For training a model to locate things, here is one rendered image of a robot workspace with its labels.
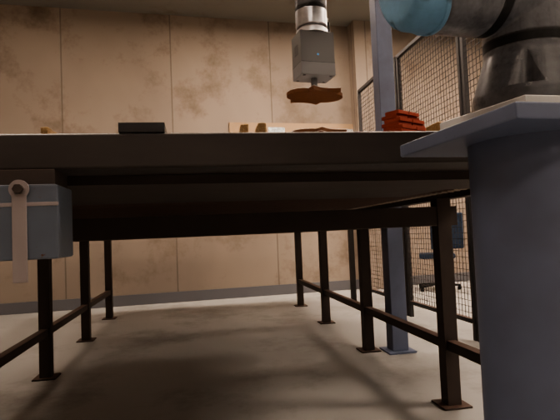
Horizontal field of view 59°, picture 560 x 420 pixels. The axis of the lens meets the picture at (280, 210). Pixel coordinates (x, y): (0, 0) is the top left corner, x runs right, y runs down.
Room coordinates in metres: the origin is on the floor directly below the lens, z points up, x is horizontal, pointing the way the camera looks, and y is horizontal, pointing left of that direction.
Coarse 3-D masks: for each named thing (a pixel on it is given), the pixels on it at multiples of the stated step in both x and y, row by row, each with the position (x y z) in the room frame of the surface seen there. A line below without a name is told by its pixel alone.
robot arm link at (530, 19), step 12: (516, 0) 0.63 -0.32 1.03; (528, 0) 0.64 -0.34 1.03; (540, 0) 0.64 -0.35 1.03; (552, 0) 0.64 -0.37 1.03; (504, 12) 0.64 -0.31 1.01; (516, 12) 0.65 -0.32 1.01; (528, 12) 0.64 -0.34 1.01; (540, 12) 0.64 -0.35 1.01; (552, 12) 0.64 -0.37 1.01; (504, 24) 0.66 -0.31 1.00; (516, 24) 0.65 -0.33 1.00; (528, 24) 0.65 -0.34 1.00; (540, 24) 0.64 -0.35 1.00; (552, 24) 0.64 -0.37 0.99; (480, 36) 0.68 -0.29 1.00; (492, 36) 0.68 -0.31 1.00
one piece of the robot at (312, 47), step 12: (300, 36) 1.11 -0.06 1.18; (312, 36) 1.12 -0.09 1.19; (324, 36) 1.13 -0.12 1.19; (300, 48) 1.12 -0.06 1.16; (312, 48) 1.12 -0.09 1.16; (324, 48) 1.13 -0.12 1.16; (300, 60) 1.12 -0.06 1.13; (312, 60) 1.12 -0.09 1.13; (324, 60) 1.13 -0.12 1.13; (300, 72) 1.12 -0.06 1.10; (312, 72) 1.12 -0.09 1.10; (324, 72) 1.13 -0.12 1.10; (312, 84) 1.15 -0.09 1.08
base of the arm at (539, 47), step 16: (512, 32) 0.66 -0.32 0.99; (528, 32) 0.65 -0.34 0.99; (544, 32) 0.64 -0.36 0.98; (496, 48) 0.68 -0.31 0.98; (512, 48) 0.66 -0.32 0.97; (528, 48) 0.65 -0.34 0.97; (544, 48) 0.64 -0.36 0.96; (496, 64) 0.67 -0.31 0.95; (512, 64) 0.65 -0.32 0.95; (528, 64) 0.65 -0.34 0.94; (544, 64) 0.63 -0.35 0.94; (480, 80) 0.70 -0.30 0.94; (496, 80) 0.67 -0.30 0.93; (512, 80) 0.65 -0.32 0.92; (528, 80) 0.65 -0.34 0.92; (544, 80) 0.63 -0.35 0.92; (480, 96) 0.69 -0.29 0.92; (496, 96) 0.66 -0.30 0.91; (512, 96) 0.65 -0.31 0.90
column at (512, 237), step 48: (432, 144) 0.70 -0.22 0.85; (480, 144) 0.68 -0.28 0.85; (528, 144) 0.63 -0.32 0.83; (480, 192) 0.69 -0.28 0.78; (528, 192) 0.63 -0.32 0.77; (480, 240) 0.69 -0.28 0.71; (528, 240) 0.63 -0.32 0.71; (480, 288) 0.70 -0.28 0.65; (528, 288) 0.63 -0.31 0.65; (480, 336) 0.72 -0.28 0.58; (528, 336) 0.64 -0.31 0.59; (528, 384) 0.64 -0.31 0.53
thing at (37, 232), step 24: (0, 192) 0.78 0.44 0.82; (24, 192) 0.78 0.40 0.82; (48, 192) 0.79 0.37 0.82; (0, 216) 0.78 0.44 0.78; (24, 216) 0.78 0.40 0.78; (48, 216) 0.79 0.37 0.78; (0, 240) 0.78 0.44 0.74; (24, 240) 0.78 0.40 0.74; (48, 240) 0.79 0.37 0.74; (24, 264) 0.78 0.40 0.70
